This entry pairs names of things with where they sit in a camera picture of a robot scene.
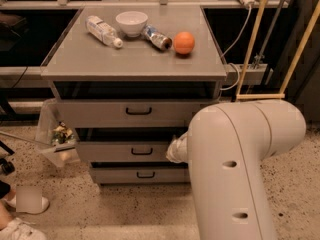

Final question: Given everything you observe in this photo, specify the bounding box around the orange ball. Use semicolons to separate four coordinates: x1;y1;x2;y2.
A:
173;32;195;55

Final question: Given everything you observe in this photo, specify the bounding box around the white bowl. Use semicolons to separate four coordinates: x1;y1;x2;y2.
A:
116;11;148;37

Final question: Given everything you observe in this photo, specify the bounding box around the white shoe lower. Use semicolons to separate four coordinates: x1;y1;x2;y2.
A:
0;218;48;240

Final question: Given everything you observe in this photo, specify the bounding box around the grey drawer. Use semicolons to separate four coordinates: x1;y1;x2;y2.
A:
76;142;169;162
89;167;190;184
57;100;214;128

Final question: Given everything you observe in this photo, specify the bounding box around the white power cable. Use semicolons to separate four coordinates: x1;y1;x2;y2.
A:
218;4;254;92

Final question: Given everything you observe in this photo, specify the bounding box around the grey drawer cabinet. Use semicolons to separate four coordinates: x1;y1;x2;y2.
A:
42;5;226;170

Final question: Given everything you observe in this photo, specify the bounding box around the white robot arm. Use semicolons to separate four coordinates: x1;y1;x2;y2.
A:
166;100;306;240

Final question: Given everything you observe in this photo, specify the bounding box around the wooden ladder frame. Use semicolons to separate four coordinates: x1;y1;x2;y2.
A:
235;0;320;102

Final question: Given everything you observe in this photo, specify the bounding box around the grey top drawer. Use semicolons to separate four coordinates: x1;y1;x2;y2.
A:
57;100;214;128

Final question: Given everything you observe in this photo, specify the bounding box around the clear plastic trash bag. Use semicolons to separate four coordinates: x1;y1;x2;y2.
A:
35;99;80;167

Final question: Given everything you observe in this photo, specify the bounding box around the grey bottom drawer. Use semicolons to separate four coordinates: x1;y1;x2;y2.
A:
89;167;190;184

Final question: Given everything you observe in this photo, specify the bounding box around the crushed silver can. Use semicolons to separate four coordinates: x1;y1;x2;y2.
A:
142;25;172;51

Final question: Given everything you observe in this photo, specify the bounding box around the clear plastic water bottle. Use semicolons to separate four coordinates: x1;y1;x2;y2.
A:
85;15;123;49

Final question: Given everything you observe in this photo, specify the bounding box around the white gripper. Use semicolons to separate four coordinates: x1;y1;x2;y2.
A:
166;133;188;163

